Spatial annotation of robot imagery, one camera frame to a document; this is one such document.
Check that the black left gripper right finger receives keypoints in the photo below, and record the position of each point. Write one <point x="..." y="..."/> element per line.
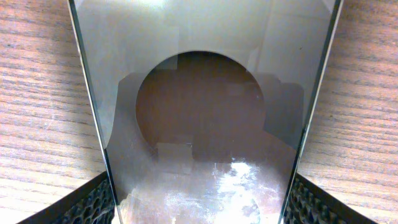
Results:
<point x="309" y="204"/>

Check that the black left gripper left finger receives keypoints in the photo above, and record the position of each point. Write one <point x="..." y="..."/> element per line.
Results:
<point x="92" y="203"/>

